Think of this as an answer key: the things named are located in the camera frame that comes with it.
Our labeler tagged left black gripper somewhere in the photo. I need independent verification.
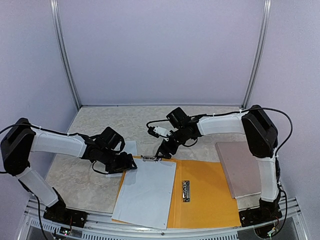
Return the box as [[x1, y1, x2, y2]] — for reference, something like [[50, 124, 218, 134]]
[[99, 148, 137, 175]]

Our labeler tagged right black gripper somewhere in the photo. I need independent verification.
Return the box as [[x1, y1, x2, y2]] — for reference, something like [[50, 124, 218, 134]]
[[155, 127, 188, 159]]

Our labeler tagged white paper sheet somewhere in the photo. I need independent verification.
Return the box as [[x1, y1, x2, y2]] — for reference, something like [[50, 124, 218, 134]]
[[104, 140, 138, 179], [111, 158, 176, 230]]

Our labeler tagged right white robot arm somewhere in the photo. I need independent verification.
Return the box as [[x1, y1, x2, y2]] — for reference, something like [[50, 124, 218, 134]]
[[148, 105, 279, 222]]

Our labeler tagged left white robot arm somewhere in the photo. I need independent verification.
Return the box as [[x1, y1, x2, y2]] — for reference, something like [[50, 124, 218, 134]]
[[0, 117, 137, 223]]

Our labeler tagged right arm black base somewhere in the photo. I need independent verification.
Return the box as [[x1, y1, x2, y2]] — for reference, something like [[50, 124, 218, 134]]
[[239, 198, 283, 227]]

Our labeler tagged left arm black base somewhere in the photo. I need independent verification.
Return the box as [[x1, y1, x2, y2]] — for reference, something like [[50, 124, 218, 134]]
[[43, 189, 88, 228]]

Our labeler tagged orange folder top clip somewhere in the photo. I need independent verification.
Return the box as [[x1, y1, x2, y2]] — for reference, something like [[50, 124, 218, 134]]
[[140, 155, 163, 162]]

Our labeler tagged orange folder spine clip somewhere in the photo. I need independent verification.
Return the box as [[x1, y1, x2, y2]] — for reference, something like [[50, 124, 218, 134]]
[[182, 180, 191, 203]]

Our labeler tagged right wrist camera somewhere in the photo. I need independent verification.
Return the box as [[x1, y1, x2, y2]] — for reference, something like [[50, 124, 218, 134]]
[[147, 126, 172, 138]]

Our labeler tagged front aluminium rail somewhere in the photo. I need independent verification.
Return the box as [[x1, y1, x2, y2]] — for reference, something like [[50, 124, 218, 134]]
[[23, 197, 307, 240]]

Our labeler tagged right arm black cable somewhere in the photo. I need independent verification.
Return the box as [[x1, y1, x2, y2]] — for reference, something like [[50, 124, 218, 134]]
[[207, 107, 293, 226]]

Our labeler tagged left aluminium frame post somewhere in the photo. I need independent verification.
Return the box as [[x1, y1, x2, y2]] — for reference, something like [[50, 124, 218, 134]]
[[49, 0, 82, 110]]

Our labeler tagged aluminium frame post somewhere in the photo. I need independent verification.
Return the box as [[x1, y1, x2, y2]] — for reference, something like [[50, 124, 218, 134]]
[[241, 0, 272, 109], [49, 0, 82, 110]]

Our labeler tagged right aluminium frame post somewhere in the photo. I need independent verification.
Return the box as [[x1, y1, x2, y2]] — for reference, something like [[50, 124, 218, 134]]
[[241, 0, 272, 109]]

